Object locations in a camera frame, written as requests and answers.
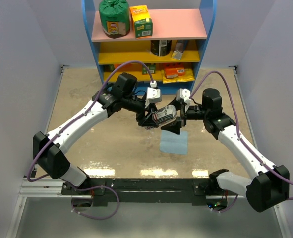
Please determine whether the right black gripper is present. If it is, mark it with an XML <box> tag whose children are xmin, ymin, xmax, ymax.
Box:
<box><xmin>161</xmin><ymin>96</ymin><xmax>209</xmax><ymax>134</ymax></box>

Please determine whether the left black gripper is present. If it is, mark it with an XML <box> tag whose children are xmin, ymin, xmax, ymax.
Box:
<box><xmin>123</xmin><ymin>94</ymin><xmax>159</xmax><ymax>127</ymax></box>

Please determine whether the patterned sunglasses case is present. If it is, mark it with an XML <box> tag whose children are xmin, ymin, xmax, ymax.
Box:
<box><xmin>148</xmin><ymin>105</ymin><xmax>177</xmax><ymax>129</ymax></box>

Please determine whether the light blue cleaning cloth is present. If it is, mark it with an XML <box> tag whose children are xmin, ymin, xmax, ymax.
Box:
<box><xmin>160</xmin><ymin>131</ymin><xmax>188</xmax><ymax>155</ymax></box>

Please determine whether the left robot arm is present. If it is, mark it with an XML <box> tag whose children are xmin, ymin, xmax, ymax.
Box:
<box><xmin>33</xmin><ymin>73</ymin><xmax>161</xmax><ymax>194</ymax></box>

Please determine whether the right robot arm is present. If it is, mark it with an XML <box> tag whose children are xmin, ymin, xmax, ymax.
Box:
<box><xmin>154</xmin><ymin>88</ymin><xmax>290</xmax><ymax>212</ymax></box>

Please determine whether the yellow snack bag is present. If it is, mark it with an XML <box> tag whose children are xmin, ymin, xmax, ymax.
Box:
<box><xmin>161</xmin><ymin>68</ymin><xmax>195</xmax><ymax>84</ymax></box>

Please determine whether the orange box on shelf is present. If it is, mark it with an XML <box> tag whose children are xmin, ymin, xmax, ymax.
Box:
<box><xmin>163</xmin><ymin>63</ymin><xmax>185</xmax><ymax>79</ymax></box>

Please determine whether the small green box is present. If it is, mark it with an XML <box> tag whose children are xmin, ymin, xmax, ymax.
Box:
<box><xmin>142</xmin><ymin>63</ymin><xmax>157</xmax><ymax>75</ymax></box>

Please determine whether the orange packet left shelf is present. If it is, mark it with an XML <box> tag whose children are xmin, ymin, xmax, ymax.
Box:
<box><xmin>106</xmin><ymin>64</ymin><xmax>127</xmax><ymax>72</ymax></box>

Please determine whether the blue shelf unit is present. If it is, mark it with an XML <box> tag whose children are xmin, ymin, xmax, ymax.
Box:
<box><xmin>81</xmin><ymin>0</ymin><xmax>217</xmax><ymax>95</ymax></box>

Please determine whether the silver foil pouch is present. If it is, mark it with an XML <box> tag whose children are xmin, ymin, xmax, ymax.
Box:
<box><xmin>171</xmin><ymin>40</ymin><xmax>188</xmax><ymax>60</ymax></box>

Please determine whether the black labelled can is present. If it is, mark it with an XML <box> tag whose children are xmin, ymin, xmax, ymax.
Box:
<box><xmin>151</xmin><ymin>40</ymin><xmax>172</xmax><ymax>57</ymax></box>

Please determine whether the orange green sponge box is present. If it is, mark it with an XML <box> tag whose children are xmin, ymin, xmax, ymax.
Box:
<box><xmin>130</xmin><ymin>5</ymin><xmax>153</xmax><ymax>39</ymax></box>

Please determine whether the green toilet paper pack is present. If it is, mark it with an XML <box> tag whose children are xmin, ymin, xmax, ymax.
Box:
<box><xmin>99</xmin><ymin>0</ymin><xmax>130</xmax><ymax>39</ymax></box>

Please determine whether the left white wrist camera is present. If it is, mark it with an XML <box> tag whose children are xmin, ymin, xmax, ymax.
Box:
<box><xmin>145</xmin><ymin>80</ymin><xmax>162</xmax><ymax>108</ymax></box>

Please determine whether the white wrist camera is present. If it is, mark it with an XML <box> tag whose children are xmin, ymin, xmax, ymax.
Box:
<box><xmin>176</xmin><ymin>89</ymin><xmax>191</xmax><ymax>105</ymax></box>
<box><xmin>145</xmin><ymin>80</ymin><xmax>162</xmax><ymax>108</ymax></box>

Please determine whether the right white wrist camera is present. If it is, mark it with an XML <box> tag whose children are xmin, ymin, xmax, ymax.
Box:
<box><xmin>176</xmin><ymin>89</ymin><xmax>191</xmax><ymax>105</ymax></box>

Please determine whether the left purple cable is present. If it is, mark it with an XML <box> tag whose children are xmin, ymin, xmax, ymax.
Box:
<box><xmin>26</xmin><ymin>61</ymin><xmax>155</xmax><ymax>183</ymax></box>

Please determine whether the purple cable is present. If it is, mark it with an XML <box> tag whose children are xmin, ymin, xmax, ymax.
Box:
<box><xmin>26</xmin><ymin>61</ymin><xmax>155</xmax><ymax>183</ymax></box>
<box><xmin>189</xmin><ymin>71</ymin><xmax>293</xmax><ymax>201</ymax></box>

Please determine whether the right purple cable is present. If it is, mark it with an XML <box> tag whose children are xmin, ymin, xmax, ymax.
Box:
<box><xmin>189</xmin><ymin>71</ymin><xmax>293</xmax><ymax>201</ymax></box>

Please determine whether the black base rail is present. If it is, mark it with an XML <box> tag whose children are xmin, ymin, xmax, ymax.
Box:
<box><xmin>61</xmin><ymin>178</ymin><xmax>225</xmax><ymax>207</ymax></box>

